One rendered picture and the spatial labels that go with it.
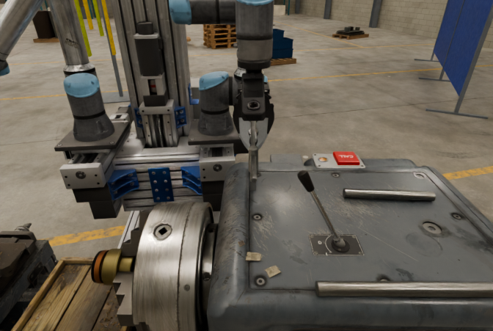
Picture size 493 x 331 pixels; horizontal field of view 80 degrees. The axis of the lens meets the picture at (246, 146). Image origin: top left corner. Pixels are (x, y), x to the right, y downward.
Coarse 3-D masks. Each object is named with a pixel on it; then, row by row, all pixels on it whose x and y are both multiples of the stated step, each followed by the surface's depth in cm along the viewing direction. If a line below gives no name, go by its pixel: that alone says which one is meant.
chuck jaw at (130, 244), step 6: (162, 204) 75; (150, 210) 74; (144, 216) 71; (144, 222) 71; (138, 228) 73; (132, 234) 71; (138, 234) 71; (132, 240) 71; (138, 240) 71; (126, 246) 71; (132, 246) 70; (126, 252) 70; (132, 252) 70
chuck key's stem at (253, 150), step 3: (249, 147) 66; (252, 147) 66; (255, 147) 66; (249, 150) 65; (252, 150) 65; (255, 150) 65; (249, 153) 66; (252, 153) 65; (255, 153) 65; (249, 156) 66; (249, 159) 66; (249, 162) 67; (249, 165) 67; (249, 168) 67; (249, 171) 68; (252, 183) 69; (255, 183) 69; (252, 186) 70; (255, 186) 70; (252, 189) 70; (255, 189) 70
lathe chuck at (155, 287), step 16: (160, 208) 68; (176, 208) 68; (160, 224) 63; (176, 224) 63; (144, 240) 60; (160, 240) 60; (176, 240) 60; (144, 256) 58; (160, 256) 58; (176, 256) 58; (144, 272) 57; (160, 272) 57; (176, 272) 57; (144, 288) 56; (160, 288) 56; (176, 288) 56; (144, 304) 56; (160, 304) 56; (176, 304) 56; (144, 320) 57; (160, 320) 57; (176, 320) 57
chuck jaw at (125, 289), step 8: (120, 272) 68; (128, 272) 68; (120, 280) 66; (128, 280) 66; (120, 288) 64; (128, 288) 64; (120, 296) 63; (128, 296) 63; (120, 304) 64; (128, 304) 61; (120, 312) 59; (128, 312) 59; (120, 320) 60; (128, 320) 60; (136, 328) 59; (144, 328) 59
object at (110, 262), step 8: (96, 256) 70; (104, 256) 70; (112, 256) 70; (120, 256) 70; (128, 256) 71; (96, 264) 69; (104, 264) 68; (112, 264) 68; (120, 264) 69; (128, 264) 69; (96, 272) 68; (104, 272) 68; (112, 272) 68; (96, 280) 69; (104, 280) 68; (112, 280) 68
